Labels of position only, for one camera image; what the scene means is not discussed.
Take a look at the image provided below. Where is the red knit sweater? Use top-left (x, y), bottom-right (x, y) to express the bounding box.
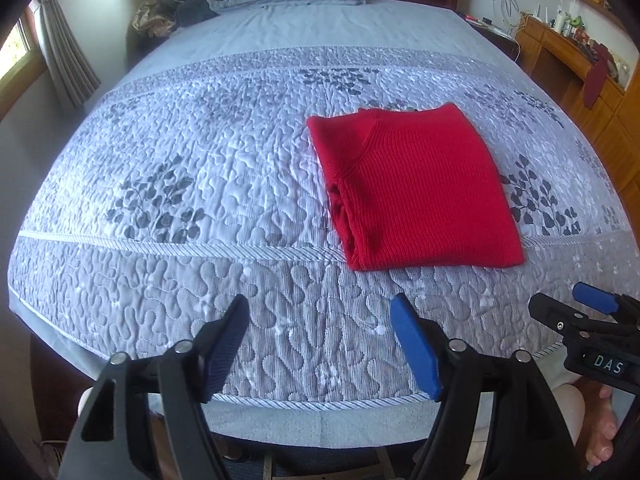
top-left (307, 103), bottom-right (525, 271)

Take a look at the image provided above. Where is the pile of clothes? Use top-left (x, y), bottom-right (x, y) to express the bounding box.
top-left (131, 0), bottom-right (218, 38)

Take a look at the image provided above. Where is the wooden desk cabinet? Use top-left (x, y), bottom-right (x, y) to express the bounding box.
top-left (516, 14), bottom-right (639, 208)

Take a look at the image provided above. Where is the dark red hanging cloth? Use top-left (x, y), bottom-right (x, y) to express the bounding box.
top-left (584, 41), bottom-right (616, 110)

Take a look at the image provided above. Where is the grey quilted bedspread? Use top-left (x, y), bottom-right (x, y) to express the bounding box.
top-left (8, 0), bottom-right (639, 448)

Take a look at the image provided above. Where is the grey curtain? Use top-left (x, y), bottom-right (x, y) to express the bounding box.
top-left (29, 0), bottom-right (101, 110)

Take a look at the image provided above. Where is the wooden window frame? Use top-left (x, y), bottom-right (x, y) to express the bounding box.
top-left (0, 6), bottom-right (47, 119)

